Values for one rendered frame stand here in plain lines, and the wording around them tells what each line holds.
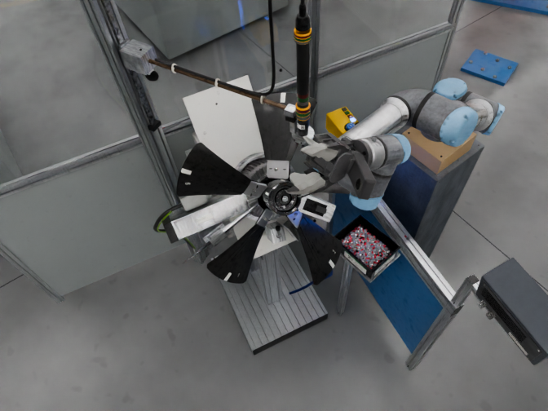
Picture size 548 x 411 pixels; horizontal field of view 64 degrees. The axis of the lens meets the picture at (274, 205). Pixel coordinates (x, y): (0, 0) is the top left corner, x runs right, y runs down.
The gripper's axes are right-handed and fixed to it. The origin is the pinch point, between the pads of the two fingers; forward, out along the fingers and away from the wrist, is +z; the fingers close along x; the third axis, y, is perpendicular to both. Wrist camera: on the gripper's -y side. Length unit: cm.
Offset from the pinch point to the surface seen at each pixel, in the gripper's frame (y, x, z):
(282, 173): 41, -35, -42
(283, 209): 33, -43, -39
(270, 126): 53, -23, -41
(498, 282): -29, -30, -67
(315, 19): 98, 2, -93
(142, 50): 89, -12, -9
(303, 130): 34, -13, -36
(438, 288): -10, -61, -89
